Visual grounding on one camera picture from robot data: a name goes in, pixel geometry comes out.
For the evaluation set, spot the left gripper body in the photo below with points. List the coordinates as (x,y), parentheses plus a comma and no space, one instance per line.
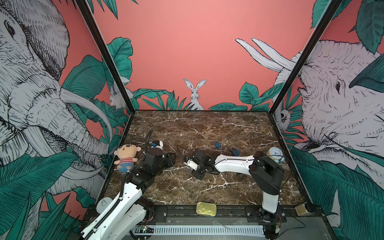
(167,162)

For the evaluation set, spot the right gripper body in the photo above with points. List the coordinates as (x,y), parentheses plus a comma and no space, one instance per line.
(199,173)

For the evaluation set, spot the large blue padlock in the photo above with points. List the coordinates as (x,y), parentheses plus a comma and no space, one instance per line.
(235,152)

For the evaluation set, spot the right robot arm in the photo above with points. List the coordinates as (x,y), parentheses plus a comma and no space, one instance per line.
(263,167)

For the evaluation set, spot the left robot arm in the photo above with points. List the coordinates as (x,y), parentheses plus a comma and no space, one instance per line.
(129,208)

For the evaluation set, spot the plush doll toy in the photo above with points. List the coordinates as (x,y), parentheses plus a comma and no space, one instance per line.
(126,157)

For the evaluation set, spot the gold tin can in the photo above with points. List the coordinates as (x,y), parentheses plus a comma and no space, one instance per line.
(206,209)

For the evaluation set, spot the small round clock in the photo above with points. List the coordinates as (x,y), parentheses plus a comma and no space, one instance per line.
(276,154)

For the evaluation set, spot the beige small block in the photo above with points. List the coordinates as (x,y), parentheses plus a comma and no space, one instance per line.
(302,210)

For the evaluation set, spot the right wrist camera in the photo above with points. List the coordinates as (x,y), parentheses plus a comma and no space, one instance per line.
(191,164)

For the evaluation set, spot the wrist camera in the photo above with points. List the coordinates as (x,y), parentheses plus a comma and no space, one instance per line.
(157,144)
(191,164)

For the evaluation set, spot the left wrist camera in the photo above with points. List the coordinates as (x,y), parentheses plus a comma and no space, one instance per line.
(157,144)

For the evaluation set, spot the white perforated rail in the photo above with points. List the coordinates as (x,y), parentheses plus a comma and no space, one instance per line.
(178,230)

